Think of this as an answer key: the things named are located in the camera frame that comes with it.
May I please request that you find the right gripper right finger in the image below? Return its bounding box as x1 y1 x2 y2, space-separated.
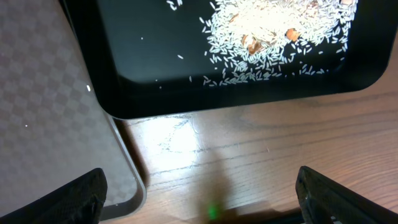
295 166 397 224

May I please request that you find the black waste tray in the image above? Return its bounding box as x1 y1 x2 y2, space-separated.
60 1 397 119

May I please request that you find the food scraps pile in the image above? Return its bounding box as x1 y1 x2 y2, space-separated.
166 0 358 87

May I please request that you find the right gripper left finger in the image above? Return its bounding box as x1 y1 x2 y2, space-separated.
1 168 108 224

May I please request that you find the dark brown serving tray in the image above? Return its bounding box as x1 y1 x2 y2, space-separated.
1 0 146 220

